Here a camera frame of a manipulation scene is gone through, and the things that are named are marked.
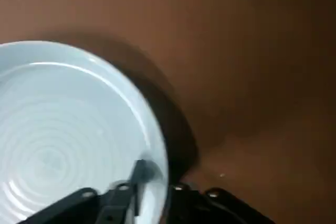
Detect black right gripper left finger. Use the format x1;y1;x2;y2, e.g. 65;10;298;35
25;158;149;224

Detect light blue round plate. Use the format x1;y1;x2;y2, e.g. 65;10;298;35
0;40;169;224

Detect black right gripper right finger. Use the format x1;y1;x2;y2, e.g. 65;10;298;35
160;183;276;224

